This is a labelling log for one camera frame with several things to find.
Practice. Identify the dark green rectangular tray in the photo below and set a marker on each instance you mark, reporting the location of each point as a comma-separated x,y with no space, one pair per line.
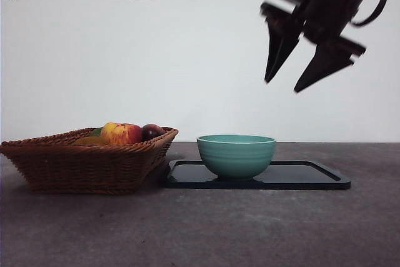
297,174

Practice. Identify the red and yellow apple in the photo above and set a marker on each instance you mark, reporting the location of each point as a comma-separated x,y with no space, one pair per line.
123,134

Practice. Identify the yellow-brown oval fruit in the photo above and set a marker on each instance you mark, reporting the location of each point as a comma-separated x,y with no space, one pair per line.
92,141

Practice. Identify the brown wicker basket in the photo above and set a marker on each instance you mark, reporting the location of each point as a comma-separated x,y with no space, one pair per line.
81,170

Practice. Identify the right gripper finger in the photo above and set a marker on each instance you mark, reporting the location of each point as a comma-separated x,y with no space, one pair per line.
279,45
325,65

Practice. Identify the green fruit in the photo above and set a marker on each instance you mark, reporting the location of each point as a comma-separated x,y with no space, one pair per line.
97,132

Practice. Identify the dark purple plum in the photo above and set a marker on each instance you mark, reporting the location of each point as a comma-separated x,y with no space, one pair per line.
151,132

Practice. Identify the teal ceramic bowl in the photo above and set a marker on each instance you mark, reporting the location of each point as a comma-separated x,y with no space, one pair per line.
236,160

